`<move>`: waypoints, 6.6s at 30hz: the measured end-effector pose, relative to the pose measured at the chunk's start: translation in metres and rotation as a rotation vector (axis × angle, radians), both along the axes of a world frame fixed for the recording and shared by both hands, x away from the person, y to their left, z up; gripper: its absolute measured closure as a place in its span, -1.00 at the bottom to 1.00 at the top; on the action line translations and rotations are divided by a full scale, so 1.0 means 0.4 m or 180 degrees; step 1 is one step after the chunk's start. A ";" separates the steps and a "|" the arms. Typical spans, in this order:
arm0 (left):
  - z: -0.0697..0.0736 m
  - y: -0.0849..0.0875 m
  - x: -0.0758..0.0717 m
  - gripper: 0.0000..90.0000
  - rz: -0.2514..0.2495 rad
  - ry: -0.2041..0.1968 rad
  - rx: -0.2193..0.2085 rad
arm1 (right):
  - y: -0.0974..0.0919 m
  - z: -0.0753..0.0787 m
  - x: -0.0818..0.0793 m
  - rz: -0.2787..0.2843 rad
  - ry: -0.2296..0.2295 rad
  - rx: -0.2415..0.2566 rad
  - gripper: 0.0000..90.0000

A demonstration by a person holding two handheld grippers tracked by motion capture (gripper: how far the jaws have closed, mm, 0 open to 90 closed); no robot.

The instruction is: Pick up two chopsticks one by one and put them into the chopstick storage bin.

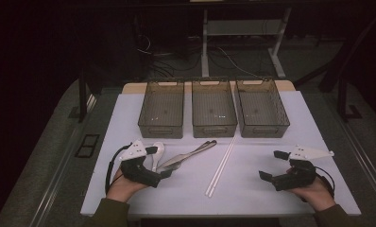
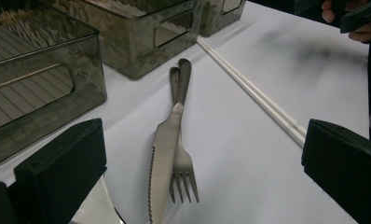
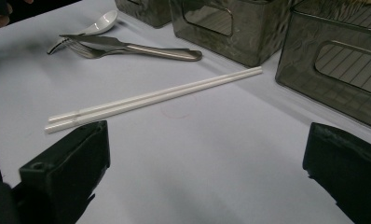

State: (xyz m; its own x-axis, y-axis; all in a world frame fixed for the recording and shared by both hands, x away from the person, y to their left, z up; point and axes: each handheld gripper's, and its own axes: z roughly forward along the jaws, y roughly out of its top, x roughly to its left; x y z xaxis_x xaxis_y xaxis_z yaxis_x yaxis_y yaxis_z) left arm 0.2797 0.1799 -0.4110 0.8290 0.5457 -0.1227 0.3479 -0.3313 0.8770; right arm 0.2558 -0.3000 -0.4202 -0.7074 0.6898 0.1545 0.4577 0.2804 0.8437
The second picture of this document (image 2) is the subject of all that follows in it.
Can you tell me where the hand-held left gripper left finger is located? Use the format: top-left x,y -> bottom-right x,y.
14,118 -> 108,224

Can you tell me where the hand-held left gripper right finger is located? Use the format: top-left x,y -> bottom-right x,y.
300,119 -> 371,224

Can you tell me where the white ceramic spoon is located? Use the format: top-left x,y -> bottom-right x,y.
69,175 -> 127,224

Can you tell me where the smoked clear plastic bin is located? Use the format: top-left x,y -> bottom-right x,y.
199,0 -> 247,37
0,0 -> 108,172
40,0 -> 205,81

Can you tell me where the steel table knife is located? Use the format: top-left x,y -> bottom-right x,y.
146,58 -> 193,224

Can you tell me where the chopsticks pair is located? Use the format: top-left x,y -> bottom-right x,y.
196,39 -> 306,148

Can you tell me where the white chopstick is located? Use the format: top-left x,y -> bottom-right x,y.
199,37 -> 308,138

